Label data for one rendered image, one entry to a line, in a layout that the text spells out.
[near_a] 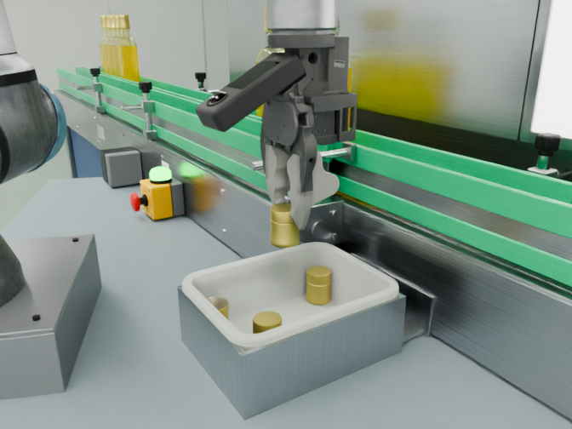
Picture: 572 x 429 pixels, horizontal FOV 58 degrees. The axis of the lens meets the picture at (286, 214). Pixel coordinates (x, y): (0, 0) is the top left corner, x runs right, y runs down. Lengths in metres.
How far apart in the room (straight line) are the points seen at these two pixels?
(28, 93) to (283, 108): 0.33
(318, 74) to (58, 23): 6.13
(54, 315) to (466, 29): 0.66
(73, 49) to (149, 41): 0.90
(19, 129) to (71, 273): 0.19
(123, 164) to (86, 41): 5.41
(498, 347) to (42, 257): 0.59
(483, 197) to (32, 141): 0.55
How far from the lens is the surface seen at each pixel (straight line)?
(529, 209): 0.60
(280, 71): 0.55
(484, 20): 0.82
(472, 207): 0.64
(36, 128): 0.73
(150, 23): 6.91
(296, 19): 0.55
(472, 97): 0.83
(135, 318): 0.76
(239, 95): 0.52
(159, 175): 1.08
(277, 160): 0.60
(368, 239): 0.75
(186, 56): 7.08
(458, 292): 0.66
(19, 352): 0.63
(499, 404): 0.63
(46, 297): 0.67
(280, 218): 0.59
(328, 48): 0.58
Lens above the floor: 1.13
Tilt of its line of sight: 20 degrees down
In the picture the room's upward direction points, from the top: straight up
